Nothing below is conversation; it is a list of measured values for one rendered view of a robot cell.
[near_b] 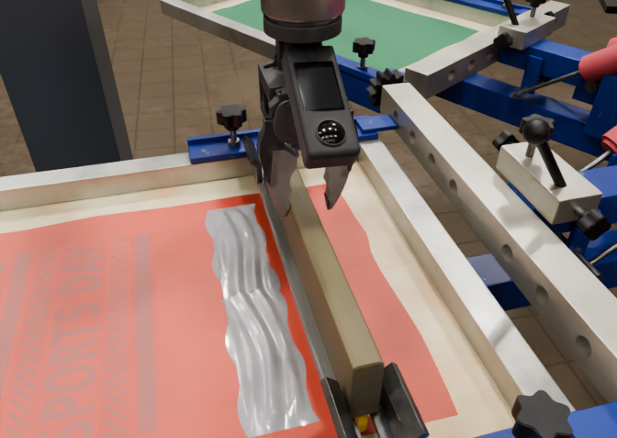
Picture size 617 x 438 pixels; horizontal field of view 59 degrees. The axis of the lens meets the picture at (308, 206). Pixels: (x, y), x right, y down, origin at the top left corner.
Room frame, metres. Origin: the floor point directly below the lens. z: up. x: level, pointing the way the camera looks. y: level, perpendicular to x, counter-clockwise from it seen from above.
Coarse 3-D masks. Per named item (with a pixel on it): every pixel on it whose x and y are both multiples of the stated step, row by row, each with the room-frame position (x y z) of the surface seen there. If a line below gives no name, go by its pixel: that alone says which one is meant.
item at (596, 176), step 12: (600, 168) 0.60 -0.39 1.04; (612, 168) 0.60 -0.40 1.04; (588, 180) 0.57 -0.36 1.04; (600, 180) 0.57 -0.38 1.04; (612, 180) 0.57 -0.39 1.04; (516, 192) 0.55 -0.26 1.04; (612, 192) 0.55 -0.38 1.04; (528, 204) 0.52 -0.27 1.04; (600, 204) 0.54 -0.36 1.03; (612, 204) 0.54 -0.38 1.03; (540, 216) 0.52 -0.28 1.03; (612, 216) 0.54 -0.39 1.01; (552, 228) 0.52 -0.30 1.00; (564, 228) 0.53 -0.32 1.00
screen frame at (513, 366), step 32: (160, 160) 0.70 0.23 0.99; (224, 160) 0.70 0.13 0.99; (384, 160) 0.70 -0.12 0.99; (0, 192) 0.62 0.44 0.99; (32, 192) 0.63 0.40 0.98; (64, 192) 0.64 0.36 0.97; (96, 192) 0.65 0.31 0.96; (128, 192) 0.67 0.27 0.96; (384, 192) 0.64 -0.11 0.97; (416, 192) 0.62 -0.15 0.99; (416, 224) 0.55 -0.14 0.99; (448, 256) 0.49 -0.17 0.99; (448, 288) 0.44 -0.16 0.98; (480, 288) 0.43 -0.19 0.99; (480, 320) 0.39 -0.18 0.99; (480, 352) 0.36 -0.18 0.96; (512, 352) 0.34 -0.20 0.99; (512, 384) 0.31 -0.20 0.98; (544, 384) 0.31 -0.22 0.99
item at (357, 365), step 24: (288, 216) 0.50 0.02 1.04; (312, 216) 0.48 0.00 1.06; (288, 240) 0.50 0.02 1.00; (312, 240) 0.44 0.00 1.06; (312, 264) 0.40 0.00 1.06; (336, 264) 0.40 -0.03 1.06; (312, 288) 0.39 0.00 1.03; (336, 288) 0.36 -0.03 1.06; (336, 312) 0.33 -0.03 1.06; (360, 312) 0.34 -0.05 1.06; (336, 336) 0.31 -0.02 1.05; (360, 336) 0.31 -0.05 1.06; (336, 360) 0.31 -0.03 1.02; (360, 360) 0.28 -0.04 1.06; (360, 384) 0.28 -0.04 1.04; (360, 408) 0.28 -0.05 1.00
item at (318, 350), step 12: (264, 192) 0.61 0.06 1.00; (264, 204) 0.59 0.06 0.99; (276, 216) 0.56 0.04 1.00; (276, 228) 0.53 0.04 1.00; (276, 240) 0.51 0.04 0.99; (288, 252) 0.49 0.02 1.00; (288, 264) 0.47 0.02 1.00; (288, 276) 0.45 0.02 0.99; (300, 288) 0.43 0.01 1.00; (300, 300) 0.41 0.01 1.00; (300, 312) 0.39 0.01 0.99; (312, 312) 0.39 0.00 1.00; (312, 324) 0.38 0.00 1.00; (312, 336) 0.36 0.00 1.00; (312, 348) 0.35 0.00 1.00; (324, 348) 0.35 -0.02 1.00; (324, 360) 0.33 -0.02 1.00; (324, 372) 0.32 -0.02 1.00
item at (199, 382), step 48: (288, 288) 0.47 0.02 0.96; (384, 288) 0.47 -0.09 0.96; (192, 336) 0.39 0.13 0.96; (384, 336) 0.39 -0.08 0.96; (192, 384) 0.33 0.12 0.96; (432, 384) 0.33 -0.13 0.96; (192, 432) 0.28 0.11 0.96; (240, 432) 0.28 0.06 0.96; (288, 432) 0.28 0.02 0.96; (336, 432) 0.28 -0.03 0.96
